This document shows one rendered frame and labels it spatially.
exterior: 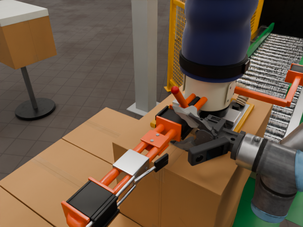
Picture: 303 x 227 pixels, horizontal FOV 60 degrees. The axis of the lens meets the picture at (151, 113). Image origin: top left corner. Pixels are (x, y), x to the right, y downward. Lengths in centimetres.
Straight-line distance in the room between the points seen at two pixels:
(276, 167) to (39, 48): 214
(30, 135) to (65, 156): 119
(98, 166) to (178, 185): 66
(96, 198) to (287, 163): 43
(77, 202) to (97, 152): 93
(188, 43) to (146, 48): 154
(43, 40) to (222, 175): 200
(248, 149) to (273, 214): 19
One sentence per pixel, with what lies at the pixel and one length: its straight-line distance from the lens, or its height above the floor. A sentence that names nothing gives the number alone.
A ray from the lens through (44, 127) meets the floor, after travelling 271.
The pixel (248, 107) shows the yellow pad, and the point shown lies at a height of 97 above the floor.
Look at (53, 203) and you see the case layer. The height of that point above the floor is 54.
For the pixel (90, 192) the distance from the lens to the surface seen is 58.
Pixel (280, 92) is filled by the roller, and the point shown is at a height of 53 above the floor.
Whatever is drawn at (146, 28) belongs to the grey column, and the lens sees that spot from 232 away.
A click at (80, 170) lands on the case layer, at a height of 54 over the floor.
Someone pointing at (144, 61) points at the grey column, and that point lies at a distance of 243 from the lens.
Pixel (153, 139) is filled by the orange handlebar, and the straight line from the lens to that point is 70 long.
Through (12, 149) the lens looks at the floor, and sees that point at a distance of 257.
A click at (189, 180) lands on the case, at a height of 94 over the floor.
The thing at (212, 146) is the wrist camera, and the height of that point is 109.
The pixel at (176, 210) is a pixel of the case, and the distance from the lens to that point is 94.
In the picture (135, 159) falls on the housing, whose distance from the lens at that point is 65.
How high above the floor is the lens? 154
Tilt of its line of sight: 35 degrees down
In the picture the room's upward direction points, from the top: straight up
